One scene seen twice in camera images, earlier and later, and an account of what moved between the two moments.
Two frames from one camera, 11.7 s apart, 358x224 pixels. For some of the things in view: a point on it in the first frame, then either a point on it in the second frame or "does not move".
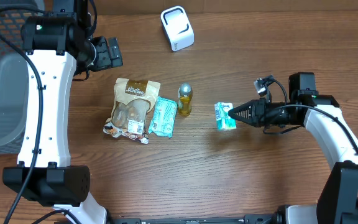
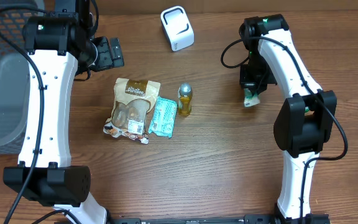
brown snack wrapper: x=133 y=99 does not move
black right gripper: x=260 y=112 -> x=252 y=84
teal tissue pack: x=164 y=117 does not move
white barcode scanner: x=178 y=27 does not move
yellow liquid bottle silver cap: x=184 y=99 does not move
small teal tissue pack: x=224 y=121 -> x=249 y=99
